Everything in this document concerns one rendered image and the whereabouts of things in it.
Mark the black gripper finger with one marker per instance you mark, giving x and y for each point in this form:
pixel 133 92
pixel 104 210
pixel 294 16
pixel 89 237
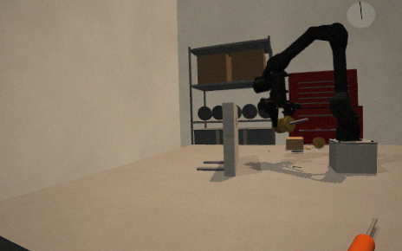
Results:
pixel 289 112
pixel 273 113

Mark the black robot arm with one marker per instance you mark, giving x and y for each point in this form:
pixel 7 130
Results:
pixel 340 104

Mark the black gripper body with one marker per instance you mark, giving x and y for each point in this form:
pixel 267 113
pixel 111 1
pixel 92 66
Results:
pixel 278 96

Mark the brass door knob with spindle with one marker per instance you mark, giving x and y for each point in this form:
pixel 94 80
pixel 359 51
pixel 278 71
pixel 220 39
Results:
pixel 287 125

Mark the orange-handled screwdriver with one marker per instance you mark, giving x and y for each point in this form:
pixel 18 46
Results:
pixel 364 242

